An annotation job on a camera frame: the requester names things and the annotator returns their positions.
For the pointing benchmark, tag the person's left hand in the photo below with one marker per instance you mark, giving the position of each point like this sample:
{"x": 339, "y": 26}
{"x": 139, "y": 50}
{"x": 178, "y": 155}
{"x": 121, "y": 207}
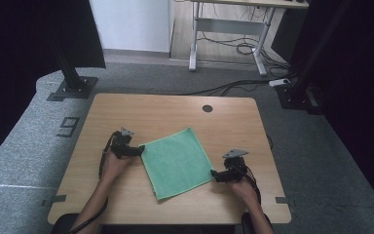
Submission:
{"x": 112, "y": 165}

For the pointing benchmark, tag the white desk frame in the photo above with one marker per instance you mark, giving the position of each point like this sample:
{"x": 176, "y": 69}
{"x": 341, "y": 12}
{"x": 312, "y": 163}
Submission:
{"x": 230, "y": 26}

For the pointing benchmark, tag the white power strip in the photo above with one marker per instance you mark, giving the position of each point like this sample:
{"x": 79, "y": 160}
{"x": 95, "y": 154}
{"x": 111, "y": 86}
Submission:
{"x": 279, "y": 82}

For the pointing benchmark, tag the green cloth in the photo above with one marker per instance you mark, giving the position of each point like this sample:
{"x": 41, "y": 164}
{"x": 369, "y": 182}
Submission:
{"x": 175, "y": 162}

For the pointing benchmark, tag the black curtain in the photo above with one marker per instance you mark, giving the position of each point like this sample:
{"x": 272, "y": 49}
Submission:
{"x": 19, "y": 65}
{"x": 363, "y": 97}

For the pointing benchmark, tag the person's right hand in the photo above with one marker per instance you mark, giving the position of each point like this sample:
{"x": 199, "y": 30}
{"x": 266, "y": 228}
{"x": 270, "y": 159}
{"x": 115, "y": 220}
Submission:
{"x": 245, "y": 191}

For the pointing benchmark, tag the black metal stand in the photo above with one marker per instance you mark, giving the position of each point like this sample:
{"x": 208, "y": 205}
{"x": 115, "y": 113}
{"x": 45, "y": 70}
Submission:
{"x": 300, "y": 94}
{"x": 74, "y": 86}

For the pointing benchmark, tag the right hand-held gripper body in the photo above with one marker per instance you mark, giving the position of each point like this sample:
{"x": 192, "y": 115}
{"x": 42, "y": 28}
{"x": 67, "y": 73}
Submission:
{"x": 235, "y": 167}

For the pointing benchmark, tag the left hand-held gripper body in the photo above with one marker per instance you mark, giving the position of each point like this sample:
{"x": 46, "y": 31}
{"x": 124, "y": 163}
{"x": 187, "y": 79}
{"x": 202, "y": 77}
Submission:
{"x": 120, "y": 144}

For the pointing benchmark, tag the dark round table grommet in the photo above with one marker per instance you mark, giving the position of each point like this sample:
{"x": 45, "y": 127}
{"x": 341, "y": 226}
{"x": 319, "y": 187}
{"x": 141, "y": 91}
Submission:
{"x": 207, "y": 108}

